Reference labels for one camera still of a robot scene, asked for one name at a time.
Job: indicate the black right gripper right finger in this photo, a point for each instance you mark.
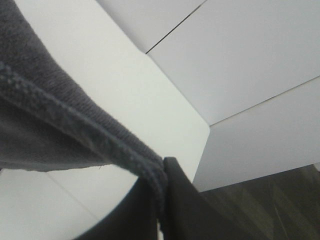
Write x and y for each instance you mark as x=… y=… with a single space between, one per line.
x=231 y=214

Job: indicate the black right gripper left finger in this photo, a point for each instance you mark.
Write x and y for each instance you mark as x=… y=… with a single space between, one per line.
x=134 y=218

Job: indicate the dark navy towel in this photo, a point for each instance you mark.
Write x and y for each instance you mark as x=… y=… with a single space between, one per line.
x=47 y=121

